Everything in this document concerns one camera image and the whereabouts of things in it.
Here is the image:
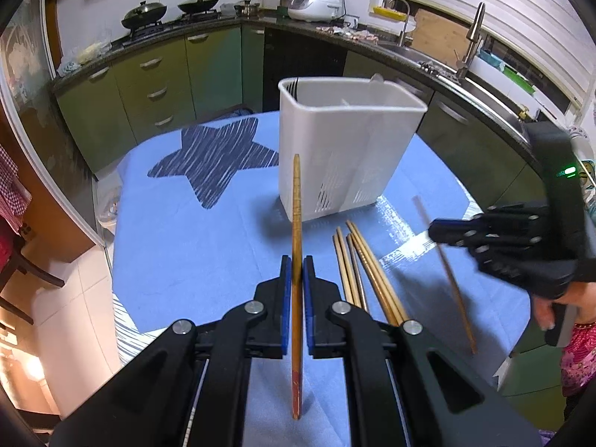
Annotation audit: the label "bin with plastic bag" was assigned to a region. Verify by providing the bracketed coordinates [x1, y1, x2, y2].
[95, 181, 123, 245]

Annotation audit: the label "wooden chair with red cushion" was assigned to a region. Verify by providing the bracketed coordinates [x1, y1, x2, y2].
[0, 223, 66, 327]

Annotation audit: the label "black wok with lid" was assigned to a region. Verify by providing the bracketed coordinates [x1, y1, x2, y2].
[177, 0, 219, 15]
[121, 1, 167, 29]

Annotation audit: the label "white plastic utensil holder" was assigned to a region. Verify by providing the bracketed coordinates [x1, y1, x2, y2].
[278, 77, 429, 223]

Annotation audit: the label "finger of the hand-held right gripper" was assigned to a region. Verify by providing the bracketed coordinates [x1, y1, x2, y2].
[431, 235, 559, 285]
[428, 202, 551, 240]

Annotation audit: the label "steel kitchen sink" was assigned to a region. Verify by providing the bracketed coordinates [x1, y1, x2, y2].
[377, 39, 536, 131]

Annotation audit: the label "tall steel faucet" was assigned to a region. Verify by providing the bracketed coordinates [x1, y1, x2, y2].
[454, 2, 486, 80]

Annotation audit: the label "person's right hand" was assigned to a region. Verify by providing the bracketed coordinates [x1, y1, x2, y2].
[533, 283, 596, 331]

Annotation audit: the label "yellow sponge rack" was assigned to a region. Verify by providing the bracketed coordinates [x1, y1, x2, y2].
[371, 4, 405, 20]

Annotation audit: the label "blue star-print tablecloth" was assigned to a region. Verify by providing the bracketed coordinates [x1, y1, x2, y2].
[112, 111, 532, 447]

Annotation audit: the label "red checked apron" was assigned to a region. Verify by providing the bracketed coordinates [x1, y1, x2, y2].
[0, 144, 32, 234]

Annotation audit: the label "printed glass sliding door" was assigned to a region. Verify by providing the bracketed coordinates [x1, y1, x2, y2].
[0, 0, 108, 247]

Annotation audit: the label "white rice cooker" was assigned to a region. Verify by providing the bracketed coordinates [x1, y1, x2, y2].
[287, 0, 344, 22]

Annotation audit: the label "black gas stove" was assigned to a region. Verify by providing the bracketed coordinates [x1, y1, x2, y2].
[123, 9, 222, 40]

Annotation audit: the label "wooden cutting board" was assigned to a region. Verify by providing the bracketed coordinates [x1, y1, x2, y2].
[412, 8, 471, 54]

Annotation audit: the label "plastic bag with food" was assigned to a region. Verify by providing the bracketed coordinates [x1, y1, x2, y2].
[74, 39, 112, 63]

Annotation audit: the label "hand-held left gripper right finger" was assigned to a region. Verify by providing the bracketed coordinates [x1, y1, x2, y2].
[302, 255, 555, 447]

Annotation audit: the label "green kitchen base cabinets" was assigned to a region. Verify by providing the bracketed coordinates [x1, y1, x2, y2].
[53, 25, 550, 289]

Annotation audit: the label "white window blind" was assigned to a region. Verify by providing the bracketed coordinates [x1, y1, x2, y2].
[379, 0, 596, 117]

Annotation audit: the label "pink patterned dishcloth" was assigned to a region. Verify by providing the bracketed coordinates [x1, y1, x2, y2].
[319, 25, 380, 42]

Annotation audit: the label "black built-in appliance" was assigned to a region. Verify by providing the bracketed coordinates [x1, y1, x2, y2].
[263, 28, 348, 115]

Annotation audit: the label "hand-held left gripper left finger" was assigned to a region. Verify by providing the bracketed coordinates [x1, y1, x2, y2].
[49, 255, 294, 447]

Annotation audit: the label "wooden chopstick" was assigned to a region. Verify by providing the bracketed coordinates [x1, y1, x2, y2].
[332, 235, 352, 307]
[347, 237, 371, 314]
[336, 227, 364, 309]
[350, 233, 399, 326]
[289, 155, 303, 420]
[346, 220, 409, 323]
[412, 196, 478, 355]

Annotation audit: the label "curved steel faucet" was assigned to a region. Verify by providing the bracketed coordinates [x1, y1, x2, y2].
[387, 0, 411, 47]

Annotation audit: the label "person's floral clothing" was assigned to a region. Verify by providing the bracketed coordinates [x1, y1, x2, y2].
[559, 321, 596, 396]

